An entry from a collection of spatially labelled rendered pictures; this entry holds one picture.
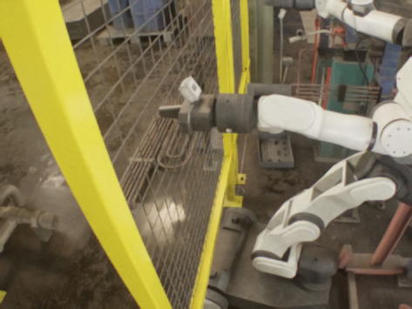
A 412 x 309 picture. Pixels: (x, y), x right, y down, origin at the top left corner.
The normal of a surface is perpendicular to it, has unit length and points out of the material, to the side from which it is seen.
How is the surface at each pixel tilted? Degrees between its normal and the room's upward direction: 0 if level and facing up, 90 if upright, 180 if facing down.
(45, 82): 90
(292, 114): 46
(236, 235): 0
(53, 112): 90
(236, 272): 0
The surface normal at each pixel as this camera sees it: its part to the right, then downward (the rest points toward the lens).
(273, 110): -0.19, -0.07
